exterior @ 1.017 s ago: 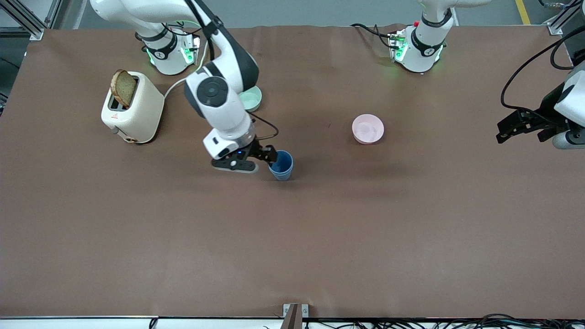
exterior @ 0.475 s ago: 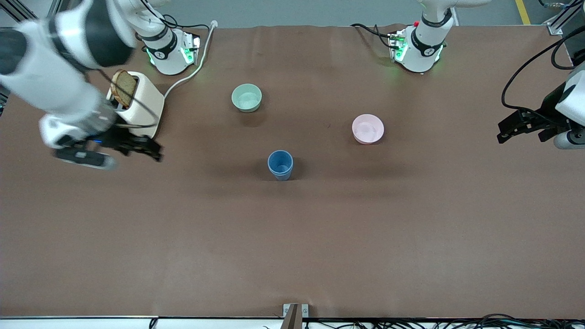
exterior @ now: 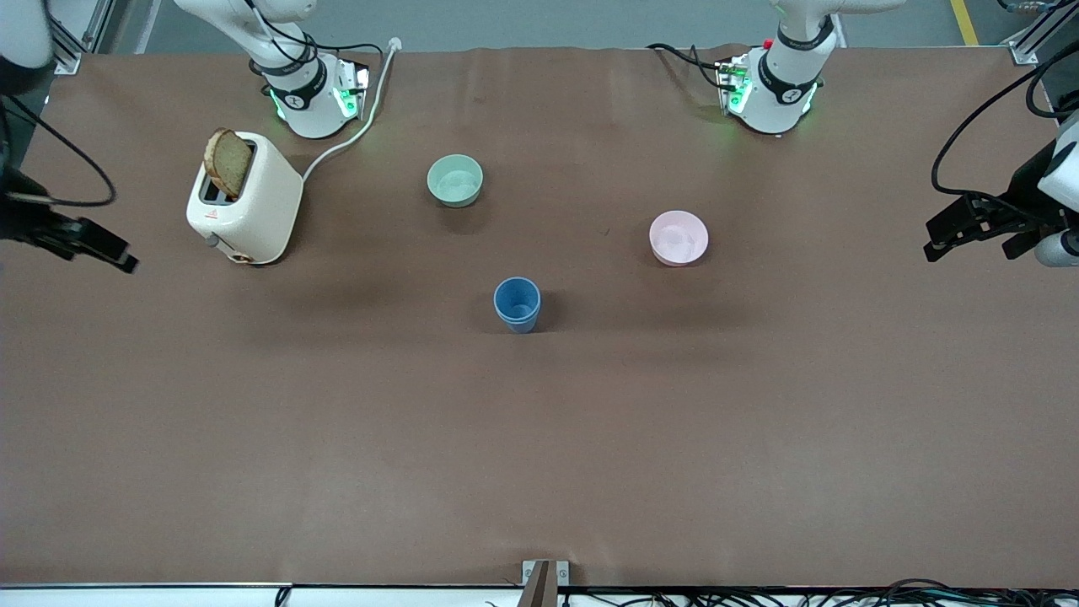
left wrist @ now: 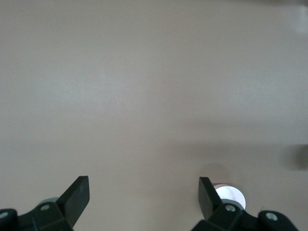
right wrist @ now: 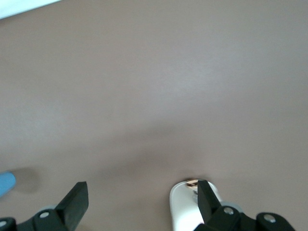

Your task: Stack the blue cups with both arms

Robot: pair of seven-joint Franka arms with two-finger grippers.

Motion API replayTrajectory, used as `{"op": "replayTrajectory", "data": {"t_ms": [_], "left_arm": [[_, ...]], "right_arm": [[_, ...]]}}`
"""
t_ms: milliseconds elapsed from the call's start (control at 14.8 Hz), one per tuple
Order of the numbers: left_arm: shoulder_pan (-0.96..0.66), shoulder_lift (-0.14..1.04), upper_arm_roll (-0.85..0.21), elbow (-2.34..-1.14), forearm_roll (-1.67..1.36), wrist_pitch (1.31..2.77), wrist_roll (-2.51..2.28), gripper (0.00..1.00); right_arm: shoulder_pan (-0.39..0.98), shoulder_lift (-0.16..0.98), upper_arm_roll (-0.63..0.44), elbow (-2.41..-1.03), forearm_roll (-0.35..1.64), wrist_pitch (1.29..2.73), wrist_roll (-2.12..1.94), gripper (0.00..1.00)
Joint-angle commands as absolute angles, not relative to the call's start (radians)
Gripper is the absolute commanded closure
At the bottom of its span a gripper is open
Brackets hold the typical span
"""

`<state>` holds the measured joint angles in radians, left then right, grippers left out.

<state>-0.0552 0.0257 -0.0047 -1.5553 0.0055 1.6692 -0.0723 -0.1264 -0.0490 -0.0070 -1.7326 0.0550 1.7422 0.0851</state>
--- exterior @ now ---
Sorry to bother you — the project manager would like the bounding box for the blue plastic cup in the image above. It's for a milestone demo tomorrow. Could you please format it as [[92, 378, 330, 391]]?
[[493, 277, 542, 326], [495, 307, 542, 336]]

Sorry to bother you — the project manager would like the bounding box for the brown bread slice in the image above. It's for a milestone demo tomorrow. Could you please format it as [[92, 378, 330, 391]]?
[[203, 127, 254, 200]]

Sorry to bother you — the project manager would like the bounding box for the cream white toaster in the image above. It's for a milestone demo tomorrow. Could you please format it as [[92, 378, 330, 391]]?
[[185, 131, 304, 266]]

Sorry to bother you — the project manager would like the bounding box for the pale pink bowl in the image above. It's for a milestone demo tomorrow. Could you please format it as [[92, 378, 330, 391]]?
[[648, 210, 710, 267]]

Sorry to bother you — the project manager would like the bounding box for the mint green bowl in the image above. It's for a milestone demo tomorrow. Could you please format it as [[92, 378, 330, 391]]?
[[426, 154, 485, 208]]

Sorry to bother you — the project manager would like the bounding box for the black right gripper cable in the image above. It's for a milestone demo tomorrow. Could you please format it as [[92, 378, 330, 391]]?
[[0, 94, 117, 208]]

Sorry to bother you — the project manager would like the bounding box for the aluminium frame profile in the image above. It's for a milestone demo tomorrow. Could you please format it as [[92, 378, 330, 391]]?
[[1007, 0, 1079, 65], [34, 0, 115, 75]]

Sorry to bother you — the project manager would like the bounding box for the white toaster power cable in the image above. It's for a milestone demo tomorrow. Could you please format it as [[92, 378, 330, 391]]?
[[301, 37, 402, 183]]

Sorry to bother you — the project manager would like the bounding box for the black right arm base cable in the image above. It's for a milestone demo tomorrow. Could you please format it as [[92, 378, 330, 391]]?
[[243, 0, 385, 85]]

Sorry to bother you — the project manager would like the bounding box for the black arm base cable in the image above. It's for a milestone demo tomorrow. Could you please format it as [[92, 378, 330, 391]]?
[[647, 42, 727, 90], [243, 0, 385, 85]]

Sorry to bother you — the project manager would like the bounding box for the black left arm base cable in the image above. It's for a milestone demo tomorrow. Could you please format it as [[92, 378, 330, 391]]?
[[647, 42, 727, 90]]

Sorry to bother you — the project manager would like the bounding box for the black cable bundle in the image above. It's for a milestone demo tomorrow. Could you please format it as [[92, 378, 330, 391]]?
[[556, 577, 1079, 607]]

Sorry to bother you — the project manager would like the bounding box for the grey metal table bracket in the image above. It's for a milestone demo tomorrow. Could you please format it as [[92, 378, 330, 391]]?
[[521, 560, 571, 607]]

